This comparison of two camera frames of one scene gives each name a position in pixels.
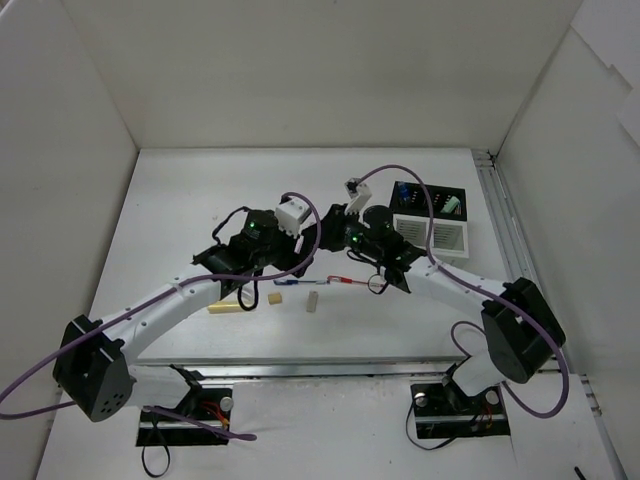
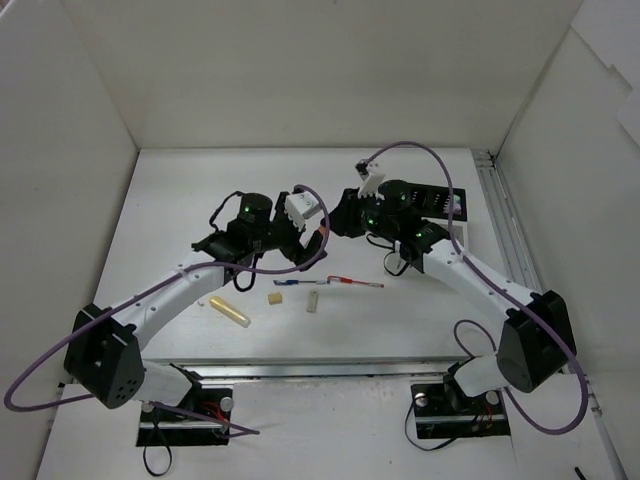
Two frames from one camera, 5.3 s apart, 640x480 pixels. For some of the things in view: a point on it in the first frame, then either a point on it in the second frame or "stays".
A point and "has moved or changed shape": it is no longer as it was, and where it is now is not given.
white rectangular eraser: x=312 y=301 stays
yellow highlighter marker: x=224 y=307 has moved or changed shape
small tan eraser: x=275 y=298 stays
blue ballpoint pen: x=293 y=282 stays
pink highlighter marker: x=299 y=245 has moved or changed shape
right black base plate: x=439 y=414 stays
